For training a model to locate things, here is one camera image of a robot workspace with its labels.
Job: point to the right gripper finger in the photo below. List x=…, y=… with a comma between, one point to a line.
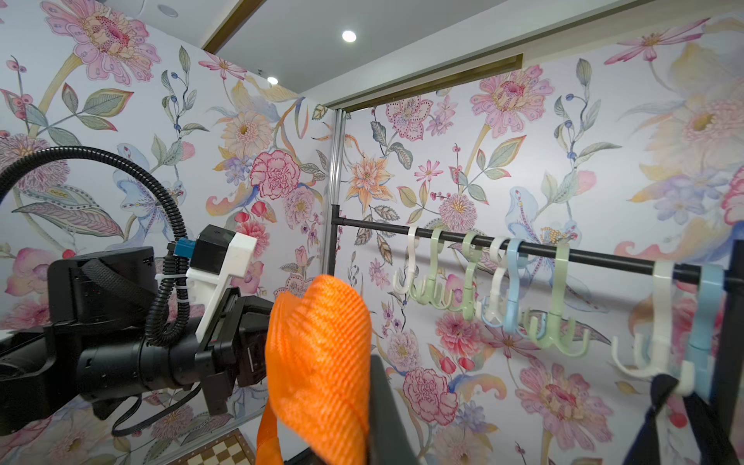
x=387, y=438

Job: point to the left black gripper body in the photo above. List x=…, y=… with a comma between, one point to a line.
x=231, y=355

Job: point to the orange bag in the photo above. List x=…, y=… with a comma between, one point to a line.
x=317, y=357

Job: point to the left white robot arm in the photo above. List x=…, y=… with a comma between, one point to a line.
x=121, y=322

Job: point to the green hook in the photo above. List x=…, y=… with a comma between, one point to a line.
x=430, y=291
x=472, y=253
x=554, y=331

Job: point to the white hook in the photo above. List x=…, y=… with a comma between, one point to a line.
x=404, y=278
x=491, y=313
x=661, y=337

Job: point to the white hook far left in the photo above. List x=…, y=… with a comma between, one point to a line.
x=404, y=278

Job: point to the blue hook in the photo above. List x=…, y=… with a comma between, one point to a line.
x=512, y=316
x=710, y=292

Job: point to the wooden chessboard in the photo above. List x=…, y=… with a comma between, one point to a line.
x=229, y=449

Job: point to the black metal clothes rack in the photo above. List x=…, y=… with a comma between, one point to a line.
x=728, y=367

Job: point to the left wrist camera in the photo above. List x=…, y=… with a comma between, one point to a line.
x=216, y=257

